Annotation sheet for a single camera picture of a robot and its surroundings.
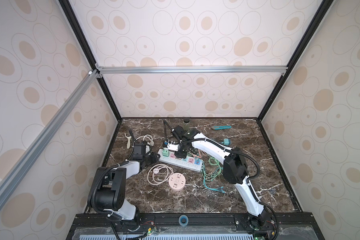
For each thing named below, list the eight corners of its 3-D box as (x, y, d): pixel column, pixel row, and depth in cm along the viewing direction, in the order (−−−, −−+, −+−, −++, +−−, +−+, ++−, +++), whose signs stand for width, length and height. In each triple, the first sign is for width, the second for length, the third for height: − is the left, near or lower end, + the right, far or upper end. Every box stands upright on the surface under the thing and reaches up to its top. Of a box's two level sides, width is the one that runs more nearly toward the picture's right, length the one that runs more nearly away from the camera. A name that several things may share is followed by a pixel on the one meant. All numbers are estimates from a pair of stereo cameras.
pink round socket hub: (168, 190, 86) (168, 188, 83) (169, 174, 92) (169, 172, 90) (185, 190, 86) (185, 188, 84) (185, 174, 92) (185, 172, 90)
